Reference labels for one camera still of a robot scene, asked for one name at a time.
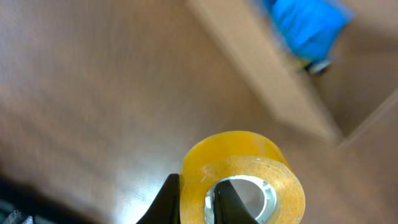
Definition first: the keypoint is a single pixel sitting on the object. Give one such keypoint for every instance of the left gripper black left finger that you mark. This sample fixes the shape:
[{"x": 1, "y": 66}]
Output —
[{"x": 165, "y": 209}]

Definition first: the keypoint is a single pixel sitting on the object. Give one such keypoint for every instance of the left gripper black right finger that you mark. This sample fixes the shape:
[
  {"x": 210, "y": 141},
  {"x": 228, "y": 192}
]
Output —
[{"x": 228, "y": 207}]

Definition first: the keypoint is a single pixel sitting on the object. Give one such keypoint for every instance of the yellow adhesive tape roll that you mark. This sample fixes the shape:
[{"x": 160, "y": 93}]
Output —
[{"x": 239, "y": 155}]

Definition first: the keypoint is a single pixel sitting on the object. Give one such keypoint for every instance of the black whiteboard marker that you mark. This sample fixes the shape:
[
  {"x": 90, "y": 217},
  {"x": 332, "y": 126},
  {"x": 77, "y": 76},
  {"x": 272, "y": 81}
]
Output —
[{"x": 317, "y": 67}]

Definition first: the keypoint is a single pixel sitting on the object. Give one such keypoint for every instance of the blue plastic holder block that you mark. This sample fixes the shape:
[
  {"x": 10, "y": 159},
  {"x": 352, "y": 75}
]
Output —
[{"x": 309, "y": 27}]

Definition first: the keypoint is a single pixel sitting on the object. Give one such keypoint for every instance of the open cardboard box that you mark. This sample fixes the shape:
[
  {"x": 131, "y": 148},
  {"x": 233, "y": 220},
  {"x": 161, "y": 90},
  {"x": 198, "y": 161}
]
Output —
[{"x": 354, "y": 103}]

